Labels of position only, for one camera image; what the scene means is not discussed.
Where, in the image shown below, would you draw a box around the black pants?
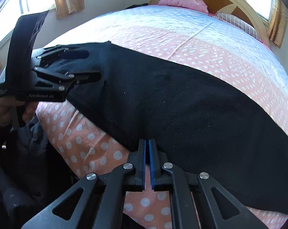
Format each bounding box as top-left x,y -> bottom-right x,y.
49,42 -> 288,214

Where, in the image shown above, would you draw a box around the black clothing beside bed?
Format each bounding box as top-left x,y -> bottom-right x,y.
125,3 -> 148,9

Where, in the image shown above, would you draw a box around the person's left hand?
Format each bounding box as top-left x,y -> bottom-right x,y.
0,96 -> 39,126

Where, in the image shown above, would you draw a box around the left window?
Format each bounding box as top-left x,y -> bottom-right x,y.
0,0 -> 55,45

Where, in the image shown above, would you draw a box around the pink pillow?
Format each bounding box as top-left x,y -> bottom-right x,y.
158,0 -> 209,14

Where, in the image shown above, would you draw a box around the polka dot bed sheet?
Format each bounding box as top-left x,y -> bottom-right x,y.
35,4 -> 288,229

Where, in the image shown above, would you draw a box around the cream wooden headboard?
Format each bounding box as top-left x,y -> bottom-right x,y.
149,0 -> 269,46

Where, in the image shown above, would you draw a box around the striped pillow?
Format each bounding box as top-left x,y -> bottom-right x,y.
215,11 -> 263,42

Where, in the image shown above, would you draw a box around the yellow right curtain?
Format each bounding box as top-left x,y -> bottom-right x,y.
268,0 -> 287,49

